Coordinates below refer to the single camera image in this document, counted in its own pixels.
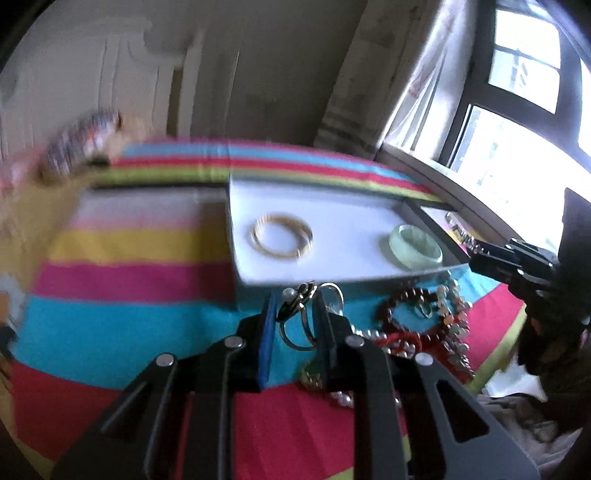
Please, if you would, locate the gold ring with dark ornament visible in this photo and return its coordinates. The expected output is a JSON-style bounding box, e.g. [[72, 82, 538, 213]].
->
[[276, 281, 320, 352]]

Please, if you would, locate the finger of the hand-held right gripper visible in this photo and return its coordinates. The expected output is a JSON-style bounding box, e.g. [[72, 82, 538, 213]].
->
[[475, 237, 556, 268], [468, 252, 556, 288]]

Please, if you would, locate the person's right forearm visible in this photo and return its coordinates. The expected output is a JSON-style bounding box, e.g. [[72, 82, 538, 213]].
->
[[516, 318, 591, 422]]

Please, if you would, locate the white jewelry tray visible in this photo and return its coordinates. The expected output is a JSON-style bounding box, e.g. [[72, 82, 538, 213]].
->
[[226, 178, 474, 298]]

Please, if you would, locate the thin gold bangle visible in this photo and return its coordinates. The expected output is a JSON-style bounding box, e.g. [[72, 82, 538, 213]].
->
[[250, 213, 315, 259]]

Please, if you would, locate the dark framed window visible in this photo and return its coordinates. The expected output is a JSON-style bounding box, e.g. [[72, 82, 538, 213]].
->
[[438, 0, 591, 259]]

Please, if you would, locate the gold bead chain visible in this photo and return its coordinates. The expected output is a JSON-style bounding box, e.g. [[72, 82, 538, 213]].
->
[[299, 362, 326, 392]]

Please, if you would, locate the white sheer curtain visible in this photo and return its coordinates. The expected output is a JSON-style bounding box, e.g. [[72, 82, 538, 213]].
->
[[382, 0, 474, 154]]

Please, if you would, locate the white windowsill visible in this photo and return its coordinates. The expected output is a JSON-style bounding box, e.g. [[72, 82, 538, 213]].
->
[[378, 140, 566, 247]]

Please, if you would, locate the green jade bangle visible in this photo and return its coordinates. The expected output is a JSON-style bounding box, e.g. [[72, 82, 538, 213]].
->
[[381, 224, 444, 268]]

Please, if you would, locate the round patterned cushion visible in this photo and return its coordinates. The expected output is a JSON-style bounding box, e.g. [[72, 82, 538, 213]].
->
[[38, 107, 124, 180]]

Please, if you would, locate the beige striped curtain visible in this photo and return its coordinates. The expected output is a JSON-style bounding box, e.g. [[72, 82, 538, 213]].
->
[[318, 0, 419, 161]]

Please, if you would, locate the yellow cartoon print quilt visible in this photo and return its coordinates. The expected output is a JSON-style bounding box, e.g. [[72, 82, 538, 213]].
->
[[0, 178, 90, 384]]

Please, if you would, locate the beige plaid cloth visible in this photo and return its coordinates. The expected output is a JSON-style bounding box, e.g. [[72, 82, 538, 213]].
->
[[477, 391, 579, 448]]

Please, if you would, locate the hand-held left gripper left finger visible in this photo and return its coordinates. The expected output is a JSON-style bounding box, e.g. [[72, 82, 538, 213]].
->
[[51, 295, 278, 480]]

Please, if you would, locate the silver pearl brooch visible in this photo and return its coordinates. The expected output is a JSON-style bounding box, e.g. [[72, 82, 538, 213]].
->
[[444, 211, 484, 254]]

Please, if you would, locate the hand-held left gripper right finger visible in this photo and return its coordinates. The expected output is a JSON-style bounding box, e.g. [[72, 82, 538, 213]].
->
[[311, 291, 541, 480]]

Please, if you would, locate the silver ring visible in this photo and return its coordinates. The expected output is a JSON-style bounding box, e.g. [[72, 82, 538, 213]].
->
[[321, 282, 345, 317]]

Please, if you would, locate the dark red bead bracelet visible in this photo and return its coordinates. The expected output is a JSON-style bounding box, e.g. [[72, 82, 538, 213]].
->
[[379, 287, 441, 346]]

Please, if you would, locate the colourful striped blanket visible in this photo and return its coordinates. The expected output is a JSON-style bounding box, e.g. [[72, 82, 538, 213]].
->
[[0, 137, 529, 480]]

